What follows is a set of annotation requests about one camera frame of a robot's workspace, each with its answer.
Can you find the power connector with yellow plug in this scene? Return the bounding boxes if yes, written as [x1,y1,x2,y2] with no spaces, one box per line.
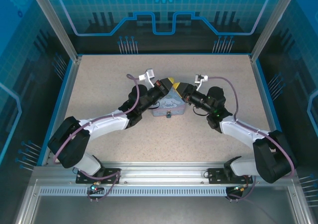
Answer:
[233,183,250,192]

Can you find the right gripper thin black cable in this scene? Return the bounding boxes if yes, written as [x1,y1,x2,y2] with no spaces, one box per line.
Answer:
[193,106,209,116]

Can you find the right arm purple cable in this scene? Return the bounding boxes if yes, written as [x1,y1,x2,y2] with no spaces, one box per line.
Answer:
[207,76,296,202]

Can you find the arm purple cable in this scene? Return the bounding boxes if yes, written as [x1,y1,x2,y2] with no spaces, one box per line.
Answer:
[207,76,296,202]
[54,74,122,201]

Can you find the aluminium side rail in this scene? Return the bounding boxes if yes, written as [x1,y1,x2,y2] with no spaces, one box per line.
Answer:
[41,56,83,165]
[249,54,284,164]

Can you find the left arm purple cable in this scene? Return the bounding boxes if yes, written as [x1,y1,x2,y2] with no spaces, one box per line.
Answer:
[54,74,122,201]

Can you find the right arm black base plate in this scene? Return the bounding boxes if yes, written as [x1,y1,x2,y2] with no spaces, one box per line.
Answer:
[207,168,256,185]

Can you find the aluminium mounting rail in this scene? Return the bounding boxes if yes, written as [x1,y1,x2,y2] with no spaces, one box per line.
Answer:
[32,161,298,186]

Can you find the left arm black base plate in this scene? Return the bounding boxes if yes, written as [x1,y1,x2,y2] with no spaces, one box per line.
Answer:
[76,168,122,185]

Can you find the aluminium frame post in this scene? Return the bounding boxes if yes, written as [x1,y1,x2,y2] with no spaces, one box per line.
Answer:
[249,0,300,62]
[27,0,82,62]

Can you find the slotted grey cable duct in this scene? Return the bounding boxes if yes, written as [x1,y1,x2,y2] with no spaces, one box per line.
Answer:
[39,187,239,197]

